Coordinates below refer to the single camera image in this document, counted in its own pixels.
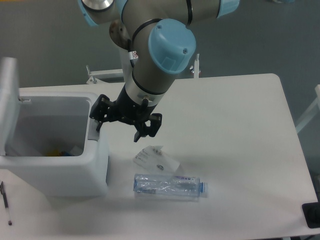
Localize yellow item inside bin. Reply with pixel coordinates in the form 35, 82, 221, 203
45, 149, 63, 157

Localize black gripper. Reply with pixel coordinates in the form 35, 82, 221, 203
89, 87, 163, 143

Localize clear bag with screws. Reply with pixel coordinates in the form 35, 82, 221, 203
132, 145, 180, 176

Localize black device at table edge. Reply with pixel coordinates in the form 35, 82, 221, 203
302, 202, 320, 229

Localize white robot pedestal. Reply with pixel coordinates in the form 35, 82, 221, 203
85, 19, 203, 85

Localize black white pen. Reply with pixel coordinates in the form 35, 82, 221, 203
0, 181, 13, 226

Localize white push-button trash can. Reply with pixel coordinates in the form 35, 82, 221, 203
0, 57, 109, 197

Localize white frame at right edge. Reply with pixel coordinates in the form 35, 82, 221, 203
295, 84, 320, 134

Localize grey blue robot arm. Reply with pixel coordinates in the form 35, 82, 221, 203
78, 0, 240, 141

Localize clear plastic water bottle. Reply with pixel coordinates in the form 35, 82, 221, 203
133, 174, 209, 200

